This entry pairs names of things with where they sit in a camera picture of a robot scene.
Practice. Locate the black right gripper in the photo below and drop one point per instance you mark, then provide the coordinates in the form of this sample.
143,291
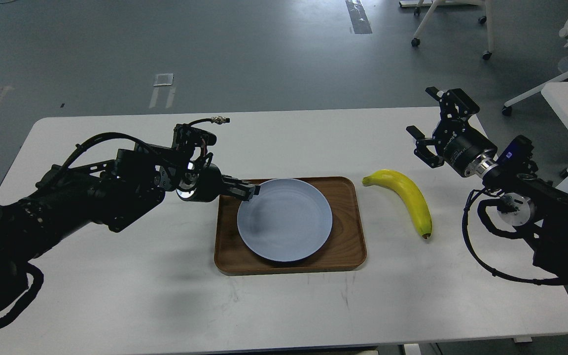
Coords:
456,141

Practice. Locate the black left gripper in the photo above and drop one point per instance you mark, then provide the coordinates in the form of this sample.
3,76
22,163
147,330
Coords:
208,183

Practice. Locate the light blue plate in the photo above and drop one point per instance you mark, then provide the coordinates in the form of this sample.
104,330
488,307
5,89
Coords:
288,220

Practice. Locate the yellow banana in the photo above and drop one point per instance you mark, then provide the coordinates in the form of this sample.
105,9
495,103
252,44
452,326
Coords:
410,195

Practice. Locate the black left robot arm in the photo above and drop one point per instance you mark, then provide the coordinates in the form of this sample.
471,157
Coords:
111,179

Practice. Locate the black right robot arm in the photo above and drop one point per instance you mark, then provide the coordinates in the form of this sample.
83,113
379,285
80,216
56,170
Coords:
522,206

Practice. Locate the white rolling stand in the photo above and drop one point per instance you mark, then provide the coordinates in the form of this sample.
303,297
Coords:
435,22

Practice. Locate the brown wooden tray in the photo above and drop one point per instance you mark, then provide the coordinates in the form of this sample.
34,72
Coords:
344,249

